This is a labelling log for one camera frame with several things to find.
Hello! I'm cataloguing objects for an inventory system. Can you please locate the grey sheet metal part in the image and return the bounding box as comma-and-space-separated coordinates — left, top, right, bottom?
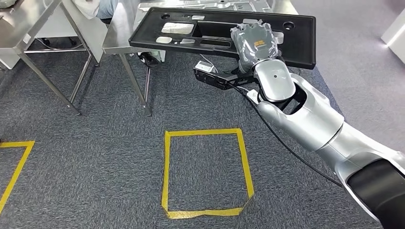
139, 0, 276, 35

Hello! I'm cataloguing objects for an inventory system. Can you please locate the yellow floor tape square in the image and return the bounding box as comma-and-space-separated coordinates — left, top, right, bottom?
161, 128, 256, 219

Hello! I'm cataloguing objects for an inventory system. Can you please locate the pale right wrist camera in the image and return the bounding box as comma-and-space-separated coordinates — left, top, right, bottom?
194, 61, 215, 73

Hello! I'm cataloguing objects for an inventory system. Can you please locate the black camera bracket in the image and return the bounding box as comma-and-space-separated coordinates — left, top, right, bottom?
193, 64, 256, 91

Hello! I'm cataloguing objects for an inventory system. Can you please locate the steel workbench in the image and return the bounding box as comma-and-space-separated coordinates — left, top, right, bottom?
0, 0, 109, 116
102, 0, 299, 117

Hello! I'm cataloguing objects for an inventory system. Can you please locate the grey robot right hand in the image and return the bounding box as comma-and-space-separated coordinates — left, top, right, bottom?
230, 19, 280, 74

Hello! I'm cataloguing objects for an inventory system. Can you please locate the white power cable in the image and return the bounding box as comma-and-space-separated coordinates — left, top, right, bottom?
198, 53, 220, 74

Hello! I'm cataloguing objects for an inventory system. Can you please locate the person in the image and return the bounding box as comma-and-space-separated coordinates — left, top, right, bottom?
71, 0, 119, 20

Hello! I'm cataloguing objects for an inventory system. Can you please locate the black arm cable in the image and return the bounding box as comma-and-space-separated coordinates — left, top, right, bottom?
232, 85, 344, 187

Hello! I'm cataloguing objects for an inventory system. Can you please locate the white cabinet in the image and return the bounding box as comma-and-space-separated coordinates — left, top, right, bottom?
34, 12, 84, 46

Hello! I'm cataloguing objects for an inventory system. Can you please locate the white display plinth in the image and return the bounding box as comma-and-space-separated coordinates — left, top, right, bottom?
380, 8, 405, 64

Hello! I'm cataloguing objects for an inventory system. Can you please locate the black plastic panel part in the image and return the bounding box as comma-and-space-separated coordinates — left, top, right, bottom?
128, 7, 316, 70

